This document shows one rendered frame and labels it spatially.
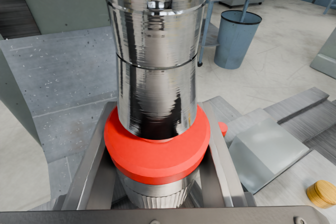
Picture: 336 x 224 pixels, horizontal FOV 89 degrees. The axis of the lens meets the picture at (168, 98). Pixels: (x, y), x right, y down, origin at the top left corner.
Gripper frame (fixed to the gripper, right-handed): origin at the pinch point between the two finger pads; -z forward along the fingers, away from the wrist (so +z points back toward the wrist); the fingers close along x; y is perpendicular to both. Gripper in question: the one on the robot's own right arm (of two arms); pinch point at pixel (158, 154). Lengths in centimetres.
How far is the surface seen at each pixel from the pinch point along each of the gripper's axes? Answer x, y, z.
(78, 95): 18.7, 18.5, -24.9
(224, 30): -76, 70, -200
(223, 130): -7.9, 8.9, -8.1
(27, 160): 101, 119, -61
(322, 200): -16.0, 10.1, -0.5
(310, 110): -40, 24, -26
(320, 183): -16.5, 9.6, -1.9
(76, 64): 18.4, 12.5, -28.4
